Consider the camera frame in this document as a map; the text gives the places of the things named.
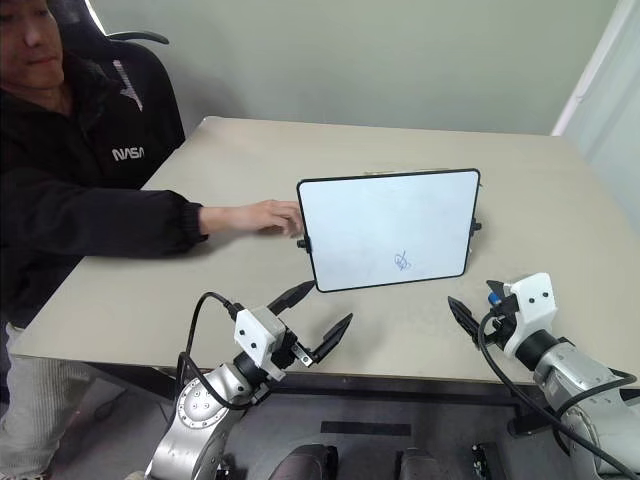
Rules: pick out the black floor tape strip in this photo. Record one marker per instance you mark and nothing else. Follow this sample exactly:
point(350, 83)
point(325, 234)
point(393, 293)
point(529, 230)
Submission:
point(365, 429)

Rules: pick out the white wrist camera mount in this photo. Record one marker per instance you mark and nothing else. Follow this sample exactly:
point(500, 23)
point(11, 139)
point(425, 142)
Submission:
point(252, 332)
point(532, 305)

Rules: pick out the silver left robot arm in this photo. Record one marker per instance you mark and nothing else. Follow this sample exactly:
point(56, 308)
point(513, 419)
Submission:
point(200, 400)

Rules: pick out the person's right hand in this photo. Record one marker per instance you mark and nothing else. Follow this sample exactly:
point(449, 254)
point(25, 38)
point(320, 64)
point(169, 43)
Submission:
point(272, 215)

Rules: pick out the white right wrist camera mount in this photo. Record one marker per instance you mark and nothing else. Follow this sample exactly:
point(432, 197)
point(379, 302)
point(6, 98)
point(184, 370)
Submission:
point(532, 305)

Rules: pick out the person in black NASA hoodie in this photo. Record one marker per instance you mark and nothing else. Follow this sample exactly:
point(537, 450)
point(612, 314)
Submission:
point(75, 150)

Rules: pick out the black office chair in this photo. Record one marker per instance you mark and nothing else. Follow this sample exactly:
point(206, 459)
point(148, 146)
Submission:
point(125, 55)

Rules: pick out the person's right forearm black sleeve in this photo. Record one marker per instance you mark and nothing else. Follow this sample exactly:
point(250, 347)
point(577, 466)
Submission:
point(165, 222)

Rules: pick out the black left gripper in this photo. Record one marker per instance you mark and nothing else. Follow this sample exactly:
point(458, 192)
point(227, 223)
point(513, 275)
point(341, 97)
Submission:
point(289, 352)

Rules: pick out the black table frame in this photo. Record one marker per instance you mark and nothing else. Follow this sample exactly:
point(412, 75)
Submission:
point(390, 387)

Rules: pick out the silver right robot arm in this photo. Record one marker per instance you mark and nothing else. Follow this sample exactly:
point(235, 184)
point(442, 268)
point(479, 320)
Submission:
point(575, 372)

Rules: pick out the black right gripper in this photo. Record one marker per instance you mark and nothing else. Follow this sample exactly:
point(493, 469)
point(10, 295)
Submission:
point(502, 320)

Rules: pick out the dark rounded shape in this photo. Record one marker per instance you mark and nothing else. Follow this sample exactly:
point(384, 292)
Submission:
point(305, 462)
point(417, 465)

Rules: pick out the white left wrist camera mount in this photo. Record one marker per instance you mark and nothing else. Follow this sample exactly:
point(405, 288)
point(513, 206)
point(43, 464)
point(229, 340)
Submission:
point(252, 332)

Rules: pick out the black-framed whiteboard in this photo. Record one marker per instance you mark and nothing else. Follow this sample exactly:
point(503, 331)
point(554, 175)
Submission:
point(385, 230)

